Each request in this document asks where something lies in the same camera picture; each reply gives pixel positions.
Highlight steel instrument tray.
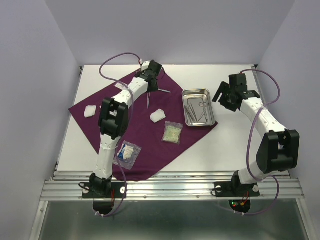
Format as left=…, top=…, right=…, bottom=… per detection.
left=182, top=88, right=217, bottom=127

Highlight steel scalpel handle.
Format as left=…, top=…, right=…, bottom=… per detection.
left=188, top=100, right=198, bottom=122

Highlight steel tweezers pair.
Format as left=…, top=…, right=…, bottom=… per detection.
left=184, top=105, right=194, bottom=123

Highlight long steel forceps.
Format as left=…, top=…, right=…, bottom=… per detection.
left=197, top=112, right=205, bottom=123

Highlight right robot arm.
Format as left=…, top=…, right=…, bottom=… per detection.
left=212, top=71, right=300, bottom=195

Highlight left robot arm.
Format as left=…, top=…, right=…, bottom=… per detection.
left=89, top=60, right=163, bottom=197

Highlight small white label packet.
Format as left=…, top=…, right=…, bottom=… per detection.
left=114, top=82, right=127, bottom=90

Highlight white folded gauze pad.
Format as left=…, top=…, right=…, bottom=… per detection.
left=150, top=109, right=166, bottom=123

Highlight green-white sealed packet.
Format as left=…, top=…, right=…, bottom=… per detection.
left=161, top=121, right=183, bottom=145

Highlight white gauze square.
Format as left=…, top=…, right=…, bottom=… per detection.
left=83, top=105, right=97, bottom=118

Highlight blue-white gauze packet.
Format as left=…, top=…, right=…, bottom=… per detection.
left=113, top=141, right=142, bottom=170

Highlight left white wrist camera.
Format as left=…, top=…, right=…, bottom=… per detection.
left=140, top=60, right=154, bottom=72

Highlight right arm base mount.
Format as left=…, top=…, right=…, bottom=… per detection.
left=210, top=172, right=260, bottom=214

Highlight aluminium front rail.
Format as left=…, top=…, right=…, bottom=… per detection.
left=40, top=171, right=305, bottom=201

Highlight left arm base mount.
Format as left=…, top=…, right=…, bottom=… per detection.
left=78, top=173, right=127, bottom=218

